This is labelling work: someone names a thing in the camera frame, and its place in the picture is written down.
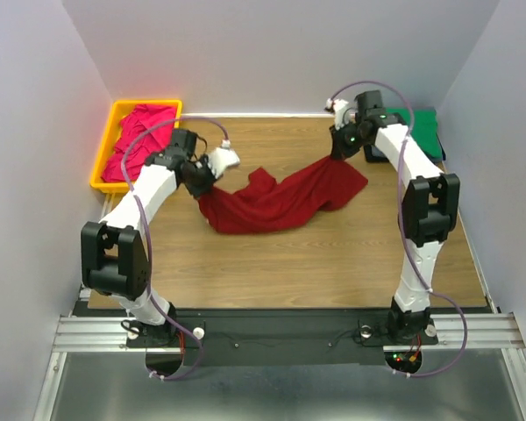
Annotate dark red t-shirt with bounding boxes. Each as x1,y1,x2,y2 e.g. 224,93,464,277
197,156,368,235

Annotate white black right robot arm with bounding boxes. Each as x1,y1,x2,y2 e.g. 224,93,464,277
325,90,460,342

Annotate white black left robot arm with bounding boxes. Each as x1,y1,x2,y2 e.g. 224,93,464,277
81,129,239,346

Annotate folded black t-shirt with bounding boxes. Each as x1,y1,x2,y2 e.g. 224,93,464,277
364,133,446,164

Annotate pink t-shirt in bin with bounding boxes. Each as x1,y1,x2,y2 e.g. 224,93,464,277
101,103,181,183

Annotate folded green t-shirt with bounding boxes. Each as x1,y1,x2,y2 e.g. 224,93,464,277
411,113,437,137

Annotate yellow plastic bin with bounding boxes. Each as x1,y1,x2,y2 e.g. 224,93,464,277
89,98,182,194

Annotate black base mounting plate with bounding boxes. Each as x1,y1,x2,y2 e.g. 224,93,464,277
121,308,438,371

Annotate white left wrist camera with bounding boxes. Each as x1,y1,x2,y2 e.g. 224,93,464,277
208,147,240,180

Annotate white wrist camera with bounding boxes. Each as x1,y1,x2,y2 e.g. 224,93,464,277
324,98,357,130
208,147,240,180

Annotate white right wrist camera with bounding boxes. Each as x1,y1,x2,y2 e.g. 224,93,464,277
324,98,357,130

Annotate aluminium extrusion rail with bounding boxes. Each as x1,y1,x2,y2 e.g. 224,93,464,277
53,313,525,353

